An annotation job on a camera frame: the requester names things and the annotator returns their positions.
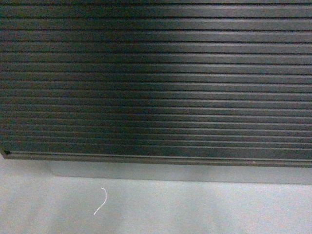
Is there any black checkout counter cabinet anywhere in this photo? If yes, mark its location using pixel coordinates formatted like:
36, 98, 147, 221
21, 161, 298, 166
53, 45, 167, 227
0, 0, 312, 185

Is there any white string scrap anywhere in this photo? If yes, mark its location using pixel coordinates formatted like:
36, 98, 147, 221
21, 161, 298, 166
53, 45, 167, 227
93, 187, 107, 215

